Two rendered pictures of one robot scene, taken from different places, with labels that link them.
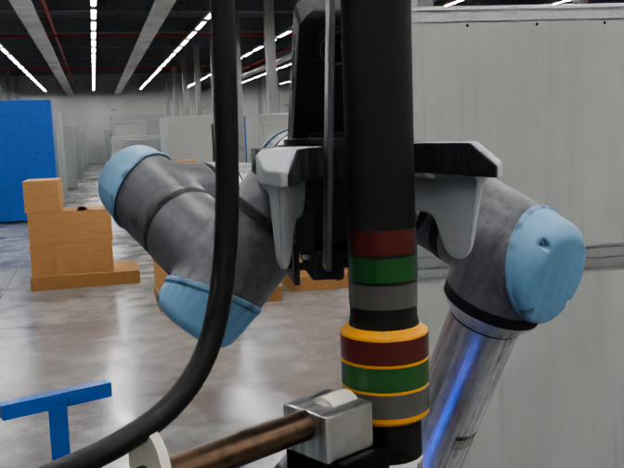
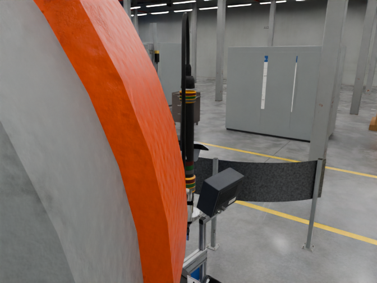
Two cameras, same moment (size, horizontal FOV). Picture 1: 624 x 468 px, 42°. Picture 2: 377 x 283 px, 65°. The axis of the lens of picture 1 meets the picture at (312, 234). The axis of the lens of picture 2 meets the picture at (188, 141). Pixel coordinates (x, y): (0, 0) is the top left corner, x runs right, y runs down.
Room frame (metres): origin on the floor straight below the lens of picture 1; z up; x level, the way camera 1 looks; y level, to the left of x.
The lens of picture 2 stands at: (-0.19, 0.47, 1.91)
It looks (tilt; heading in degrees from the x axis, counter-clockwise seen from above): 17 degrees down; 319
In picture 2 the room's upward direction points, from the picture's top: straight up
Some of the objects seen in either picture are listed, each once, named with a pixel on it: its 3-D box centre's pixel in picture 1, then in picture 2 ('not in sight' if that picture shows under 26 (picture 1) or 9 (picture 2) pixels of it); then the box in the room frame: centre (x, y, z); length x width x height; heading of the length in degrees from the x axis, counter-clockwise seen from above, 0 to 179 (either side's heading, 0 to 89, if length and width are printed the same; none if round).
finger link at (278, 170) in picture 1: (286, 209); not in sight; (0.39, 0.01, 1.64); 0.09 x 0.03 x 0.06; 166
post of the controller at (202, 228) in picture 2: not in sight; (202, 233); (0.81, -0.51, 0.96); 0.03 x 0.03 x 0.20; 8
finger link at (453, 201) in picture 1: (455, 201); (194, 152); (0.40, -0.07, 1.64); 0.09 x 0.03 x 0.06; 29
